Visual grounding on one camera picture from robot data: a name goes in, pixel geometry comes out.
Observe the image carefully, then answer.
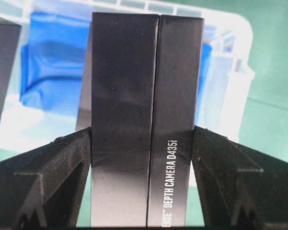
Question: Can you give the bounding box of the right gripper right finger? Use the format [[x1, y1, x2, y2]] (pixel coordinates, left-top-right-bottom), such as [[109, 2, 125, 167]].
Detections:
[[192, 126, 288, 230]]

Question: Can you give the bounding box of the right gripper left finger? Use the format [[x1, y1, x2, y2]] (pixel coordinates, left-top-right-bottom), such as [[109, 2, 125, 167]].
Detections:
[[0, 128, 91, 230]]

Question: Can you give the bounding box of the black camera box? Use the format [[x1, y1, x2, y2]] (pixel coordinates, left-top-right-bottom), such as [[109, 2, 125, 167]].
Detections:
[[0, 13, 22, 163], [82, 12, 204, 228]]

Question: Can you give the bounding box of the clear plastic storage case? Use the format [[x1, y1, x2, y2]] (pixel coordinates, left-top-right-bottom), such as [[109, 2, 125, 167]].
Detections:
[[0, 0, 255, 187]]

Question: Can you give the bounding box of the green table cloth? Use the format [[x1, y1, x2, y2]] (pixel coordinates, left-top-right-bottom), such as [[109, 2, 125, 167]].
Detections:
[[0, 0, 288, 216]]

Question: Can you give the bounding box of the blue cloth liner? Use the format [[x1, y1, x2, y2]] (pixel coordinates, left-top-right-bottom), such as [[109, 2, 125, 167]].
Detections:
[[20, 11, 214, 120]]

